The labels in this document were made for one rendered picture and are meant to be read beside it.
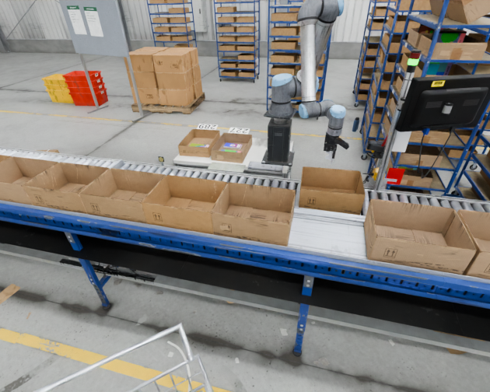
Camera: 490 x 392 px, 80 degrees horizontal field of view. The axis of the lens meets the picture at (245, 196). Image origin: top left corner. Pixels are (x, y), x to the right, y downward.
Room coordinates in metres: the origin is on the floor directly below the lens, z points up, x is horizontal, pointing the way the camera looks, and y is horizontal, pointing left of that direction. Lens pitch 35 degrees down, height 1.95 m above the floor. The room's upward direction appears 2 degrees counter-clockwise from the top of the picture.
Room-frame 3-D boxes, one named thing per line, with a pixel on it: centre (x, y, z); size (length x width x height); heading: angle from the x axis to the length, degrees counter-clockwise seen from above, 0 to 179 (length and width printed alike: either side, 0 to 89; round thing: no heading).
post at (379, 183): (1.73, -0.96, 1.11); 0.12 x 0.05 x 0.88; 75
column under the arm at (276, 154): (2.25, -0.30, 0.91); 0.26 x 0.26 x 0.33; 76
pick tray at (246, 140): (2.39, 0.10, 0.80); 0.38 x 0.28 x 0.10; 165
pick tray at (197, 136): (2.51, 0.40, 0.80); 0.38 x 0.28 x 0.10; 168
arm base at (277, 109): (2.25, -0.30, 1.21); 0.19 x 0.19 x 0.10
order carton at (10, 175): (1.64, 1.46, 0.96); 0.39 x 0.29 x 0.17; 74
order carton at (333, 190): (1.61, -0.57, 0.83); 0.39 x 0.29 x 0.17; 77
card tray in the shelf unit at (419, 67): (2.25, -1.48, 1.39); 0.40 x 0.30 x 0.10; 164
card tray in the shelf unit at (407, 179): (2.25, -1.49, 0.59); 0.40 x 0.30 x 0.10; 162
